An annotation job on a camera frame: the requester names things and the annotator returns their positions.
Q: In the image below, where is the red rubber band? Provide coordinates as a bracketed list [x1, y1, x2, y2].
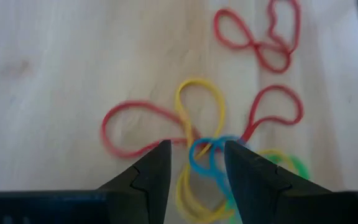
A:
[213, 0, 302, 75]
[240, 84, 305, 144]
[100, 100, 201, 159]

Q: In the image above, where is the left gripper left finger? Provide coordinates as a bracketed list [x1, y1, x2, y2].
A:
[0, 139, 172, 224]

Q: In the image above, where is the teal rubber band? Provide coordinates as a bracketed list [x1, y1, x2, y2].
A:
[188, 135, 245, 215]

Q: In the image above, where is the yellow rubber band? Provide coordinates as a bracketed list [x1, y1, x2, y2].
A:
[174, 77, 298, 224]

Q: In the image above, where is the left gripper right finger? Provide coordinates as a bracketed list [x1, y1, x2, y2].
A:
[224, 140, 358, 224]

